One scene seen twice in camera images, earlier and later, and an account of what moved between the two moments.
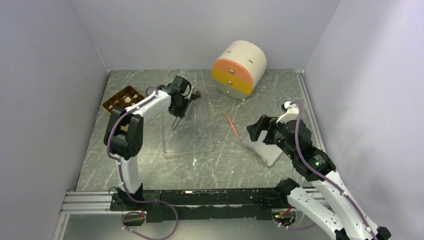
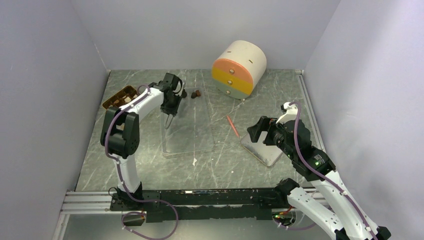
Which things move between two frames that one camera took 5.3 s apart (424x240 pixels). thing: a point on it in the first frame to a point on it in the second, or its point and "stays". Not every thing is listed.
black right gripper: x=263 y=124 stays
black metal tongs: x=192 y=97 to x=180 y=91
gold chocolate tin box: x=128 y=97 stays
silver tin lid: x=267 y=154 stays
